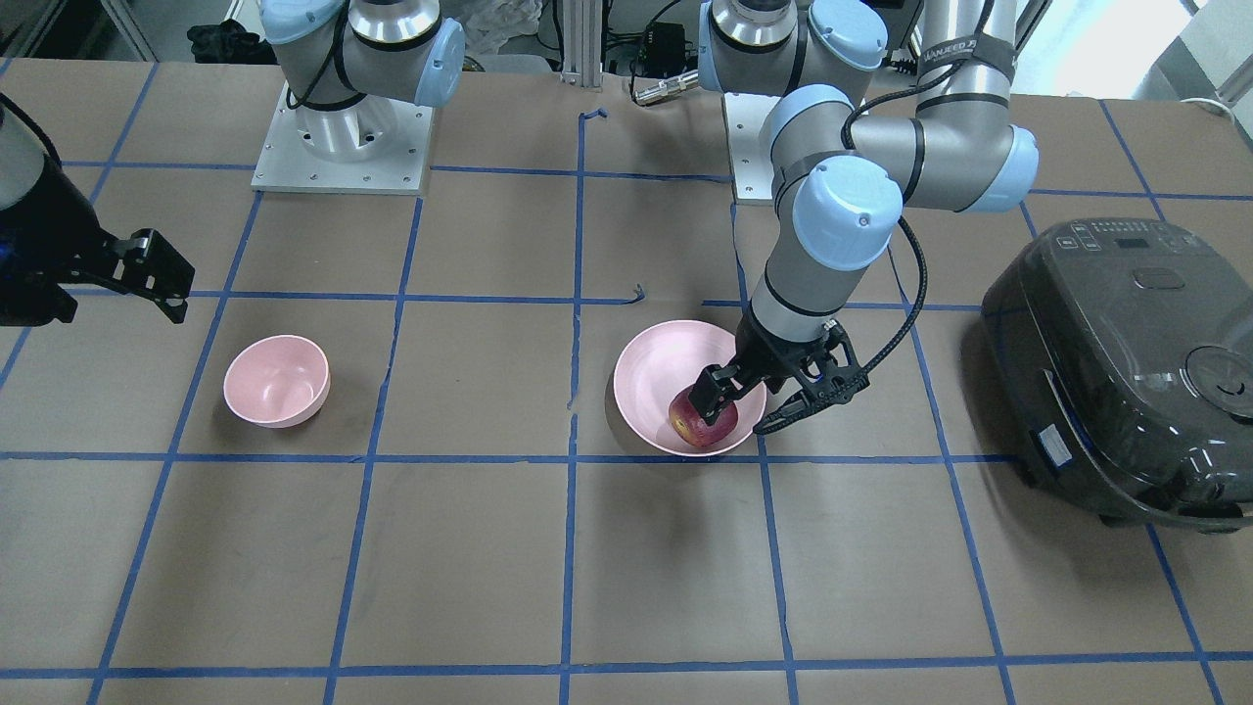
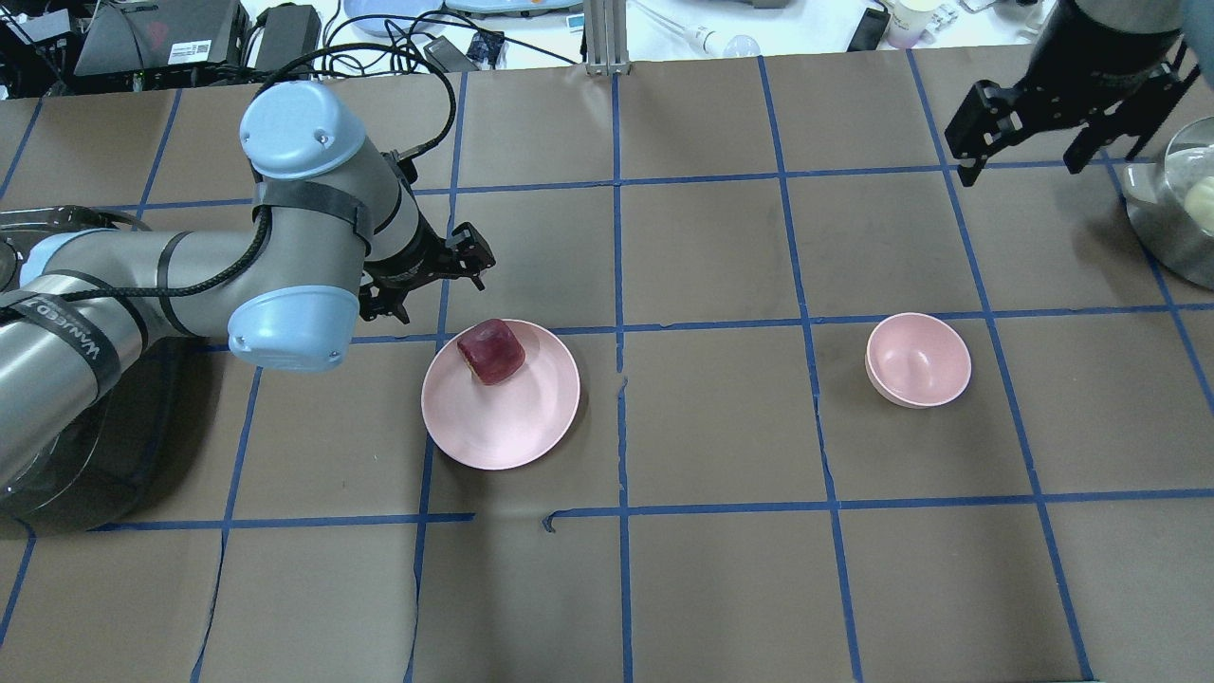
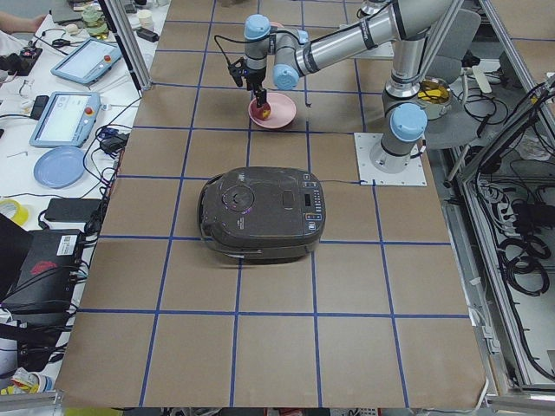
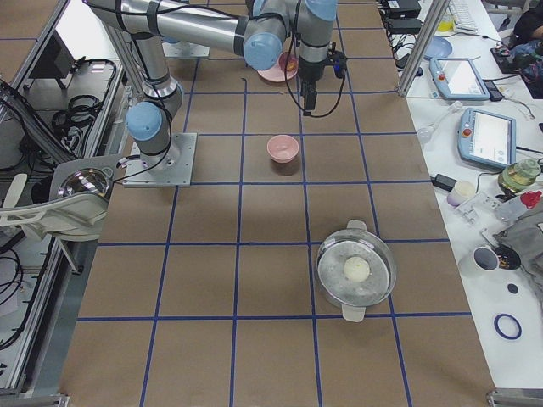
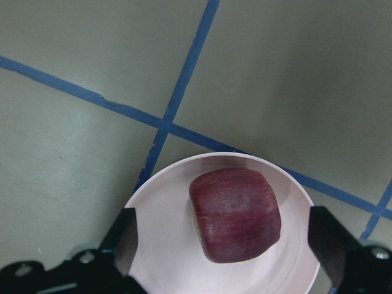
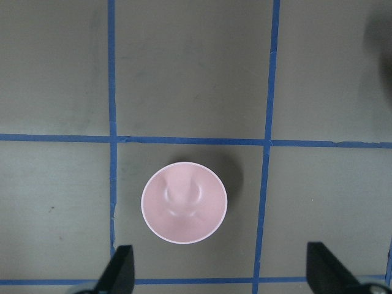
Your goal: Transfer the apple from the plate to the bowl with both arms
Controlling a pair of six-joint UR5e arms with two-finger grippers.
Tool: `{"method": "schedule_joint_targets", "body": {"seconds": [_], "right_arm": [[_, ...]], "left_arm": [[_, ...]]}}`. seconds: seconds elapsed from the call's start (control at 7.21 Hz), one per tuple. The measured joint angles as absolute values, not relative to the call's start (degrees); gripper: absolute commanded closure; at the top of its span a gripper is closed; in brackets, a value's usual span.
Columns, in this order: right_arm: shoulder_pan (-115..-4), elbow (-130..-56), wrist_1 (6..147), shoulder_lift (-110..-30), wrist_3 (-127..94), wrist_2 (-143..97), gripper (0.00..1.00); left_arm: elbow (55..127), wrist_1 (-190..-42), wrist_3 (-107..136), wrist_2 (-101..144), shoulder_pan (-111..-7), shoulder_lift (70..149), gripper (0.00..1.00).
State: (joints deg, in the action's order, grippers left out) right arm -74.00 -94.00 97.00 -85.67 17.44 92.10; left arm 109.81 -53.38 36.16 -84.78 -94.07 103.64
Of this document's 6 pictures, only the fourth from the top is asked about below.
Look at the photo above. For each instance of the red apple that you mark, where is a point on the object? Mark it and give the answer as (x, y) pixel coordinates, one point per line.
(291, 65)

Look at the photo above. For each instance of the glass steamer pot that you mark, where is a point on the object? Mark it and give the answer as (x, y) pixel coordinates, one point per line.
(353, 298)

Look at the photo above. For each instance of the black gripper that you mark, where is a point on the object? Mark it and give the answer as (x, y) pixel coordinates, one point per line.
(310, 72)

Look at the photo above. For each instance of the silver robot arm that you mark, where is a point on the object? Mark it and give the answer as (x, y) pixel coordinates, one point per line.
(266, 36)

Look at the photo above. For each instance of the blue teach pendant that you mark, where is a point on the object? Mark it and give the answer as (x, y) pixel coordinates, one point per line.
(487, 138)
(458, 79)

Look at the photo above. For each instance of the white mug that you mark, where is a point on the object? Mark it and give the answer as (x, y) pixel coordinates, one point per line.
(479, 261)

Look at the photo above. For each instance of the pink plate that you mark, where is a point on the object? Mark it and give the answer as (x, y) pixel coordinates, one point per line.
(277, 73)

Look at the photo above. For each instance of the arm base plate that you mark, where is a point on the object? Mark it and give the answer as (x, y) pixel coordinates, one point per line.
(185, 50)
(174, 170)

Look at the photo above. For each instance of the aluminium frame post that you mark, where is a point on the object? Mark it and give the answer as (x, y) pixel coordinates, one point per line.
(430, 24)

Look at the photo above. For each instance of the metal dome lamp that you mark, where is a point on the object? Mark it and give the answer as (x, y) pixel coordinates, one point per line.
(92, 180)

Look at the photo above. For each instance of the blue plate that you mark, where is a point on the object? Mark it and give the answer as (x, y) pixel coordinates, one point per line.
(439, 47)

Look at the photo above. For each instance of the near blue teach pendant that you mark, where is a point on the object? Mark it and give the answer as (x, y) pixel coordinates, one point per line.
(487, 138)

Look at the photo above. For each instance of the white chair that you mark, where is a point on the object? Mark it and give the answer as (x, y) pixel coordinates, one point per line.
(76, 218)

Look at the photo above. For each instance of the white steamed bun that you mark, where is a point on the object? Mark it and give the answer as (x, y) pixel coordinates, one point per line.
(356, 269)

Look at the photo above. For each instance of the pink bowl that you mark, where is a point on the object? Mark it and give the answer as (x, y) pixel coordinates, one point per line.
(282, 149)

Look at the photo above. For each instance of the far blue teach pendant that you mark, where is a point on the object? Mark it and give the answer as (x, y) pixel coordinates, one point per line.
(458, 79)

